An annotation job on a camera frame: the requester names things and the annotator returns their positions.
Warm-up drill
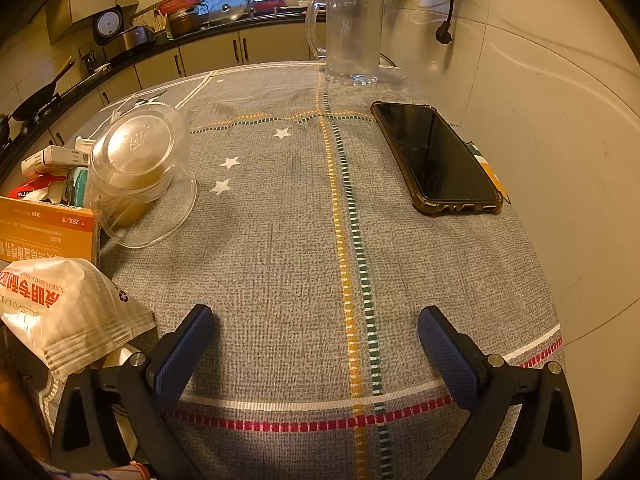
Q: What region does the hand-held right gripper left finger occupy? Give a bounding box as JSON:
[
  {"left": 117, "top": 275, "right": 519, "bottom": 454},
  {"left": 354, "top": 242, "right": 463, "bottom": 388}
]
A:
[{"left": 50, "top": 303, "right": 217, "bottom": 480}]

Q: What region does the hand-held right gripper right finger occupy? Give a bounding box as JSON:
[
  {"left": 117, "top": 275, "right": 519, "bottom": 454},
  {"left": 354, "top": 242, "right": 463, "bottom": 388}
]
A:
[{"left": 417, "top": 306, "right": 583, "bottom": 480}]

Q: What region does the white plastic packet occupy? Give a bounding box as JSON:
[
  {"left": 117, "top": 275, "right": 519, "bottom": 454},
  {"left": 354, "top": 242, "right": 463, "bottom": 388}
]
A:
[{"left": 0, "top": 256, "right": 157, "bottom": 381}]

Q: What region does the grey printed tablecloth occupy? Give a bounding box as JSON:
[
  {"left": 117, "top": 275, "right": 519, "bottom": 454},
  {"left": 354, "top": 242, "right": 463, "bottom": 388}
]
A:
[{"left": 47, "top": 60, "right": 566, "bottom": 480}]

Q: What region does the clear plastic bowl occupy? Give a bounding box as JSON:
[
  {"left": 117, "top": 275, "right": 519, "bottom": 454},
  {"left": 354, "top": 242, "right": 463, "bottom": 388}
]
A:
[{"left": 87, "top": 102, "right": 197, "bottom": 248}]

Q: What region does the orange cardboard box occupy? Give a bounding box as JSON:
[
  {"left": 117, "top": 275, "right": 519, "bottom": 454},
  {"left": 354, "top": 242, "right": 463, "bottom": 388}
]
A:
[{"left": 0, "top": 196, "right": 101, "bottom": 266}]

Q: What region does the teal round container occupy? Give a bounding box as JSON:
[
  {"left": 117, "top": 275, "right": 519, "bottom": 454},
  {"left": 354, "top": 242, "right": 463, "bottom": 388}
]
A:
[{"left": 67, "top": 167, "right": 91, "bottom": 208}]

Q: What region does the black smartphone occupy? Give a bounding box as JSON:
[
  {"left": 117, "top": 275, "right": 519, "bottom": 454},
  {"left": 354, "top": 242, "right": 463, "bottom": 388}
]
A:
[{"left": 370, "top": 101, "right": 505, "bottom": 217}]

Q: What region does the red and white wrapper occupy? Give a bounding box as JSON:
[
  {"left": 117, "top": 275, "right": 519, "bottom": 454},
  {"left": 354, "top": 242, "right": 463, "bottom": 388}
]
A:
[{"left": 5, "top": 172, "right": 71, "bottom": 206}]

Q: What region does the white medicine box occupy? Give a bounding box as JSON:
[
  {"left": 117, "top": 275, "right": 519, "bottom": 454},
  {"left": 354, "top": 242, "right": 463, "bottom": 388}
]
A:
[{"left": 21, "top": 145, "right": 93, "bottom": 176}]

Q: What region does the black frying pan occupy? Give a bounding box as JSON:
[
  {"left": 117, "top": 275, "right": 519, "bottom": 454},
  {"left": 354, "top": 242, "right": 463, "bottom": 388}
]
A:
[{"left": 10, "top": 57, "right": 78, "bottom": 122}]

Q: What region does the clear glass mug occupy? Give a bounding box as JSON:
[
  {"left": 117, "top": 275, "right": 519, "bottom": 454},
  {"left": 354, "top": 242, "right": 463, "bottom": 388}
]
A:
[{"left": 304, "top": 0, "right": 386, "bottom": 87}]

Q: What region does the glass pot lid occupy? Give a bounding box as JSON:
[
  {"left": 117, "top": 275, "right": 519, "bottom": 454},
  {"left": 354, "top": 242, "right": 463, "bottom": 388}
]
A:
[{"left": 207, "top": 2, "right": 250, "bottom": 26}]

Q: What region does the red plastic basin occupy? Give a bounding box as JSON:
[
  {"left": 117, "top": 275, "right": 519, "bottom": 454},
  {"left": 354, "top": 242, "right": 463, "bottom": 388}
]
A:
[{"left": 157, "top": 0, "right": 203, "bottom": 17}]

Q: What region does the black power cable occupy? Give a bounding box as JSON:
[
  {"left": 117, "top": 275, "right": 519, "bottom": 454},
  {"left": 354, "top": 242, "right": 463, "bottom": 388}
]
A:
[{"left": 436, "top": 0, "right": 463, "bottom": 47}]

